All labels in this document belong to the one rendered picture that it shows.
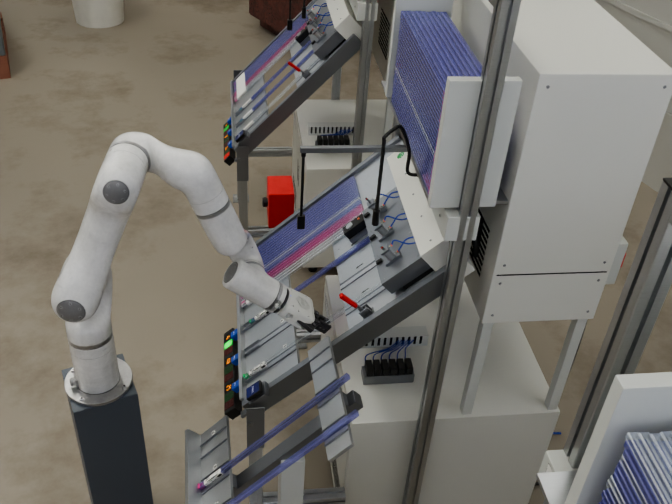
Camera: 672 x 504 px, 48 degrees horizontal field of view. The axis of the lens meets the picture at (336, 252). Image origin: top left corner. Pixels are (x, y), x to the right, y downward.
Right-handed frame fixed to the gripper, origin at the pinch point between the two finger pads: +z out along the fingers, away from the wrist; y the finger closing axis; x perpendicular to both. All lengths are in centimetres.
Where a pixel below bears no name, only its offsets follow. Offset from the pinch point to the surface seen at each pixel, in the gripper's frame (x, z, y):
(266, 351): 21.6, -2.2, 6.0
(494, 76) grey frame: -82, -26, -14
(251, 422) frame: 30.2, -2.0, -14.6
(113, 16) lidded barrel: 139, -38, 467
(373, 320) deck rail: -15.1, 3.4, -10.0
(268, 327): 20.2, -2.0, 15.3
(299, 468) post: 15.8, 0.8, -38.1
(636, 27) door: -124, 174, 255
